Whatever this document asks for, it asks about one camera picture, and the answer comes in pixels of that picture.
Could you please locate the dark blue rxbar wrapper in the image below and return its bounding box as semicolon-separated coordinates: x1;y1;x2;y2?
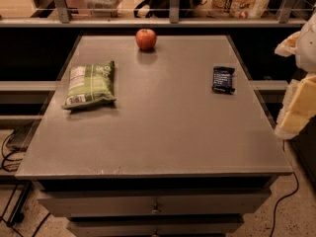
212;66;235;94

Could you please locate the grey upper drawer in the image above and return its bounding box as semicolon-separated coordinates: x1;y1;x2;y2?
38;189;271;217

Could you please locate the black cables left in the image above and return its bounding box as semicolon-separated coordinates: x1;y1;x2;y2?
0;120;52;237

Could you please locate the grey metal shelf rail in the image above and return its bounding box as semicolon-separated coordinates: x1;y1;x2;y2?
0;0;315;28

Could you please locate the grey lower drawer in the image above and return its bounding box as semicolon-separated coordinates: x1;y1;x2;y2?
67;215;244;237

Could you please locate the printed snack bag on shelf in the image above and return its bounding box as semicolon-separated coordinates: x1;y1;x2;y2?
207;0;270;19

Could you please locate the clear plastic container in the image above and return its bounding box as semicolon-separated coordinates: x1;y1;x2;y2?
85;0;121;18

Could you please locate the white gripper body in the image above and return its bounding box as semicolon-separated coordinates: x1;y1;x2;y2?
295;14;316;73

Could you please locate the green jalapeno chip bag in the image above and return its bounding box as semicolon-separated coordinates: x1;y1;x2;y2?
61;61;116;110

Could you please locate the grey drawer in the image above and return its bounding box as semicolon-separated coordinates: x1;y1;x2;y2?
67;215;244;237
38;189;271;217

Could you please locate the black floor cable right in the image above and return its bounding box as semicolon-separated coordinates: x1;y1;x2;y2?
269;138;300;237

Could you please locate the black bag on shelf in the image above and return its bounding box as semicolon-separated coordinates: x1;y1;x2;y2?
133;0;205;18

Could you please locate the red apple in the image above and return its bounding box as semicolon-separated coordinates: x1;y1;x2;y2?
135;29;157;50

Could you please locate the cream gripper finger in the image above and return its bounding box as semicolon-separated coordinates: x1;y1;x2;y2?
275;32;300;57
275;74;316;140

